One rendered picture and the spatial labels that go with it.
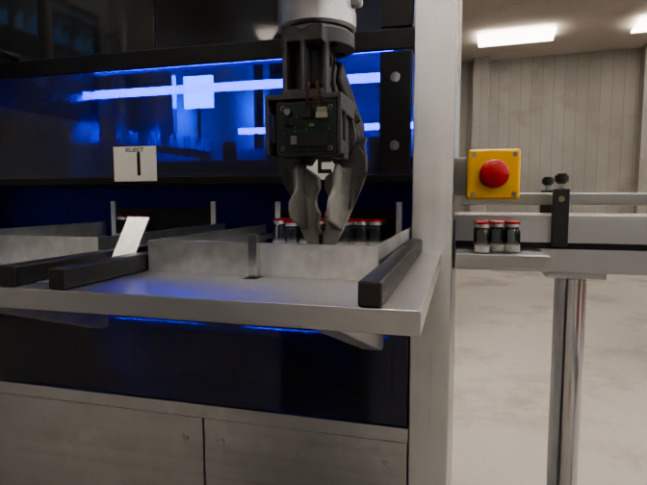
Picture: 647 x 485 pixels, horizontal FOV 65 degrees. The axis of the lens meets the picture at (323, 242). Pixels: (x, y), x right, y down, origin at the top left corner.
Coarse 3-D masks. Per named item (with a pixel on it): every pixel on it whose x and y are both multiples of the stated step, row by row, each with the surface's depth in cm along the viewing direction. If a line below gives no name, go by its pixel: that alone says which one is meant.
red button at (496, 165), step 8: (496, 160) 70; (480, 168) 70; (488, 168) 70; (496, 168) 69; (504, 168) 69; (480, 176) 70; (488, 176) 70; (496, 176) 69; (504, 176) 69; (488, 184) 70; (496, 184) 70; (504, 184) 70
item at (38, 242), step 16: (64, 224) 89; (80, 224) 93; (96, 224) 97; (224, 224) 93; (0, 240) 64; (16, 240) 64; (32, 240) 63; (48, 240) 62; (64, 240) 62; (80, 240) 61; (96, 240) 61; (112, 240) 63; (144, 240) 70; (0, 256) 65; (16, 256) 64; (32, 256) 63; (48, 256) 63
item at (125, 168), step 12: (120, 156) 88; (132, 156) 88; (144, 156) 87; (156, 156) 87; (120, 168) 89; (132, 168) 88; (144, 168) 87; (156, 168) 87; (120, 180) 89; (132, 180) 88; (144, 180) 88; (156, 180) 87
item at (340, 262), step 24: (168, 240) 60; (192, 240) 65; (216, 240) 72; (240, 240) 79; (264, 240) 89; (408, 240) 76; (168, 264) 56; (192, 264) 56; (216, 264) 55; (240, 264) 54; (264, 264) 53; (288, 264) 52; (312, 264) 52; (336, 264) 51; (360, 264) 50
